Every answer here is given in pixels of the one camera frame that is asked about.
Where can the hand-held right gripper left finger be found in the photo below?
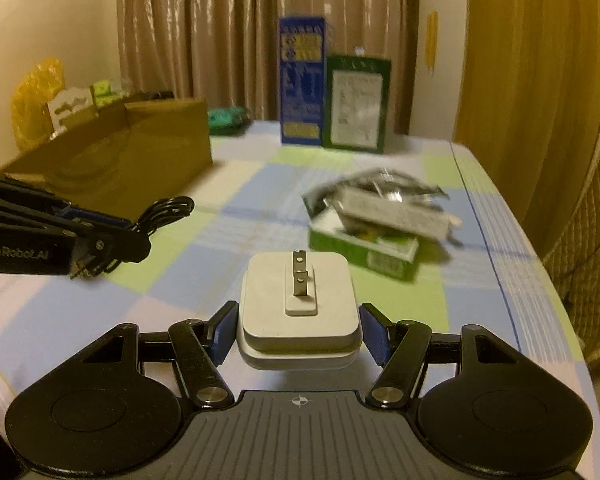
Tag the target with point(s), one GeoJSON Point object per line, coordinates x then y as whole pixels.
{"type": "Point", "coordinates": [225, 332]}

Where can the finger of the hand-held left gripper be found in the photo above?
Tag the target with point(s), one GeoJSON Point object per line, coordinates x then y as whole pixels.
{"type": "Point", "coordinates": [87, 217]}
{"type": "Point", "coordinates": [120, 245]}

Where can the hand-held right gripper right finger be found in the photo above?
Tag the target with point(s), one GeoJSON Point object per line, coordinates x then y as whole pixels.
{"type": "Point", "coordinates": [372, 335]}

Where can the brown cardboard box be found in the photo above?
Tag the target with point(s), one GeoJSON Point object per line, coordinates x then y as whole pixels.
{"type": "Point", "coordinates": [130, 160]}

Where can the white charger plug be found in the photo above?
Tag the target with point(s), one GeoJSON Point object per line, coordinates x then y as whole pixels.
{"type": "Point", "coordinates": [300, 310]}

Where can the silver foil bag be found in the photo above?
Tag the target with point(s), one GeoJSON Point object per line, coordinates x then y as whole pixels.
{"type": "Point", "coordinates": [380, 180]}

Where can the plaid cloth-covered desktop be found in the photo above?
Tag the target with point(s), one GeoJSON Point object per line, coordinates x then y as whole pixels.
{"type": "Point", "coordinates": [480, 310]}

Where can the small green box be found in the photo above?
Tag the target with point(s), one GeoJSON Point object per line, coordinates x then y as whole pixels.
{"type": "Point", "coordinates": [380, 257]}

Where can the white carved chair back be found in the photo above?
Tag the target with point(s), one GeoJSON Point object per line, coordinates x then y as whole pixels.
{"type": "Point", "coordinates": [67, 107]}

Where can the long white box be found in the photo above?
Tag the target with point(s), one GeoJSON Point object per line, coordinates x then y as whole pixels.
{"type": "Point", "coordinates": [395, 215]}

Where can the stack of green boxes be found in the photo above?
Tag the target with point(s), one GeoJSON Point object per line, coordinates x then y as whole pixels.
{"type": "Point", "coordinates": [107, 91]}

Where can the yellow plastic bag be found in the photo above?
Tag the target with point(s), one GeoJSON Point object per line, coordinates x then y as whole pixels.
{"type": "Point", "coordinates": [32, 100]}

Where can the green snack packet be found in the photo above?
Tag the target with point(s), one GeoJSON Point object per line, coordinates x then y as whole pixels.
{"type": "Point", "coordinates": [227, 120]}

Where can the green carton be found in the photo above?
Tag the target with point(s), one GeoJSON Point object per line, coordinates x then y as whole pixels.
{"type": "Point", "coordinates": [357, 105]}

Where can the brown shiny curtain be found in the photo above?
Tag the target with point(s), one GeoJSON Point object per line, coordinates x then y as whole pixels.
{"type": "Point", "coordinates": [230, 35]}

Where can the chair with quilted cover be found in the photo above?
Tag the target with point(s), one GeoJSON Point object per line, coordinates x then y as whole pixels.
{"type": "Point", "coordinates": [590, 240]}

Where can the tall blue carton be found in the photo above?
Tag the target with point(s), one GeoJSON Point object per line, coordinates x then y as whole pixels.
{"type": "Point", "coordinates": [302, 85]}

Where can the yellow curtain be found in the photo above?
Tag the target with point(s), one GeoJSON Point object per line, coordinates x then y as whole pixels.
{"type": "Point", "coordinates": [530, 85]}

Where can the yellow wall ornament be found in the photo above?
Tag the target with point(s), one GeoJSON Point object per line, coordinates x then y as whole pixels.
{"type": "Point", "coordinates": [431, 40]}

